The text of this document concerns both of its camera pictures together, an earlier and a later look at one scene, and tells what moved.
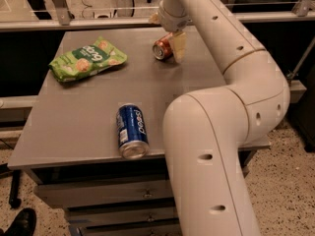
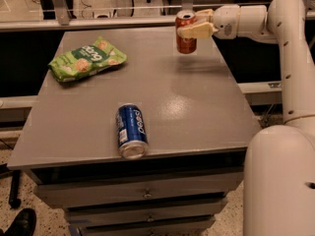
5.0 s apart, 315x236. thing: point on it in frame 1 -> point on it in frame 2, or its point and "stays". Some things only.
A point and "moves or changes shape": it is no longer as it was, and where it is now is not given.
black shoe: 24,224 stays
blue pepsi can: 132,132 stays
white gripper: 172,23 -> 225,21
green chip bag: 85,59 stays
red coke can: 163,48 moves or changes shape
